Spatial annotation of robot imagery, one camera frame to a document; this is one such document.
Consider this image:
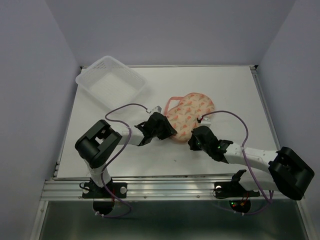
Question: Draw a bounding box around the aluminium frame rail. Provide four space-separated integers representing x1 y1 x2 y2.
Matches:
41 177 305 201

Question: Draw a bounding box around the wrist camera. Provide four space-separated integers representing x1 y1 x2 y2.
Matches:
199 117 211 127
146 105 162 115

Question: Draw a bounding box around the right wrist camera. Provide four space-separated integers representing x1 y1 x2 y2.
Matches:
199 117 211 127

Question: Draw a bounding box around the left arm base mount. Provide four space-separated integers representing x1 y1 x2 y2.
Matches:
79 179 128 199

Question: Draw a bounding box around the floral mesh laundry bag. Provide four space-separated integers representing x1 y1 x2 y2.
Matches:
163 92 215 144

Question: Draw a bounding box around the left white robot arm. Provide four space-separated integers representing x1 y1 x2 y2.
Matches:
75 112 177 197

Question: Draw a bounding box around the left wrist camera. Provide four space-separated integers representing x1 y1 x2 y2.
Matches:
146 105 162 115

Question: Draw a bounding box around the white plastic basket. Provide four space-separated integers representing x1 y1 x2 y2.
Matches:
75 56 147 110

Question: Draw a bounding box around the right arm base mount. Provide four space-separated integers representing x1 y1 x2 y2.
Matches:
212 169 260 199

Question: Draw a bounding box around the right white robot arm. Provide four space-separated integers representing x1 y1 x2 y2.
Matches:
187 126 315 201

